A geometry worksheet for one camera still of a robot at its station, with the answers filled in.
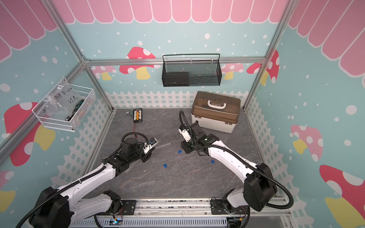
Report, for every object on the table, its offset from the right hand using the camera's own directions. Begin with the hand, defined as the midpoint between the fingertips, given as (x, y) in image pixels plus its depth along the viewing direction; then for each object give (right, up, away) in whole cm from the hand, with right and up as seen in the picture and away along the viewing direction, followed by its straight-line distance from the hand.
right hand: (184, 144), depth 82 cm
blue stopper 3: (+18, -13, +9) cm, 24 cm away
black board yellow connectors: (-39, +19, +32) cm, 53 cm away
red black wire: (-40, +9, +27) cm, 49 cm away
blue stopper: (-3, -7, +12) cm, 15 cm away
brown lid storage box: (+20, +19, +9) cm, 29 cm away
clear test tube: (-30, -24, -1) cm, 38 cm away
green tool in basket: (-56, +21, -8) cm, 61 cm away
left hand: (-20, -3, +3) cm, 20 cm away
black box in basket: (-6, +40, +8) cm, 41 cm away
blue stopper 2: (-13, -15, +7) cm, 21 cm away
